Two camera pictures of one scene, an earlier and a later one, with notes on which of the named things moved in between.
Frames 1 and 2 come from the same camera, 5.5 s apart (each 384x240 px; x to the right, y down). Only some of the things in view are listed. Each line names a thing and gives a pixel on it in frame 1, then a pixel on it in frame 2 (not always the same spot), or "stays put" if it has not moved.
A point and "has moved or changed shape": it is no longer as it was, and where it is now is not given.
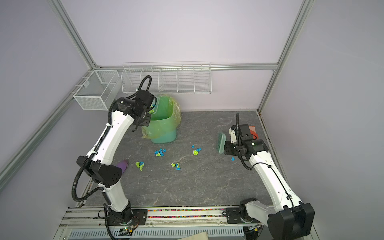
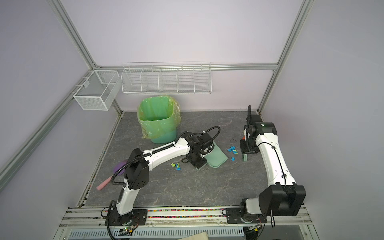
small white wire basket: [96, 92] stays put
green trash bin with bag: [165, 118] stays put
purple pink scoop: [123, 165] stays put
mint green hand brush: [221, 139] has moved or changed shape
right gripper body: [232, 149] to [248, 147]
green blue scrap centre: [177, 166] stays put
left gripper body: [145, 120] to [197, 160]
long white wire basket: [174, 77] stays put
